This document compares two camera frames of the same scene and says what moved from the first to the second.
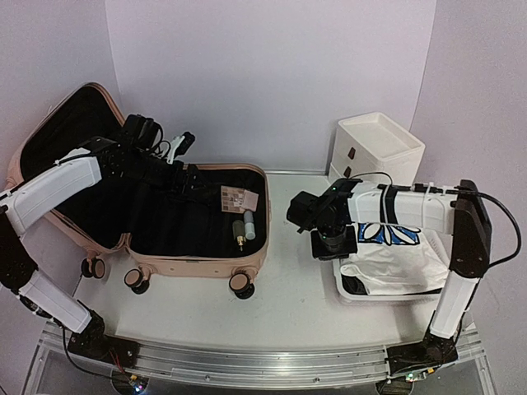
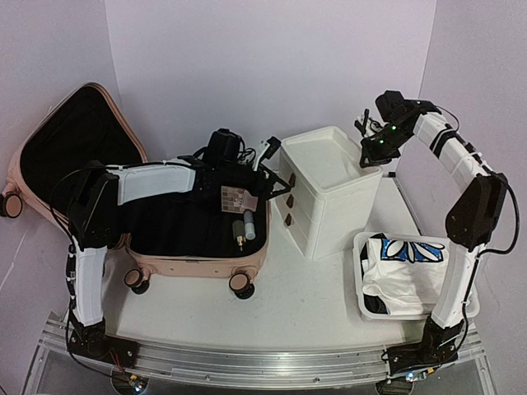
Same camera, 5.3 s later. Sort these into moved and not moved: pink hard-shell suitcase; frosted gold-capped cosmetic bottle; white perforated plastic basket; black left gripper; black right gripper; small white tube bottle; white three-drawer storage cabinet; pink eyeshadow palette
Moved: white perforated plastic basket; black left gripper; white three-drawer storage cabinet; black right gripper
Not moved: frosted gold-capped cosmetic bottle; pink eyeshadow palette; small white tube bottle; pink hard-shell suitcase
